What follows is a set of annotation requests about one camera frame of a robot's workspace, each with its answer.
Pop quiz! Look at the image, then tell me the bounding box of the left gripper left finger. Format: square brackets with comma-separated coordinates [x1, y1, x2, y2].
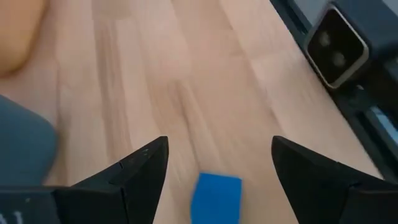
[54, 135, 170, 224]

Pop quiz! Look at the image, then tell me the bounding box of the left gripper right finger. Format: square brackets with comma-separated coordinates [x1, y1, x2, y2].
[271, 135, 398, 224]

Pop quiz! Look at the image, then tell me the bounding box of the blue square block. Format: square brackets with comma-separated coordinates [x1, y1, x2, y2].
[190, 172, 243, 224]

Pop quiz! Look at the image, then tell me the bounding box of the teal plastic bin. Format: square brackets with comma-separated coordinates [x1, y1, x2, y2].
[0, 95, 59, 187]

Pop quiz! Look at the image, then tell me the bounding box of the yellow plastic bin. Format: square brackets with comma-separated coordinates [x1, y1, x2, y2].
[0, 0, 50, 77]

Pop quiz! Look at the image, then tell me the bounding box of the black aluminium table frame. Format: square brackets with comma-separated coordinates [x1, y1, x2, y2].
[269, 0, 398, 183]

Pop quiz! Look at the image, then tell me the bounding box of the black table-level camera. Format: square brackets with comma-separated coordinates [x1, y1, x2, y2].
[303, 0, 398, 91]

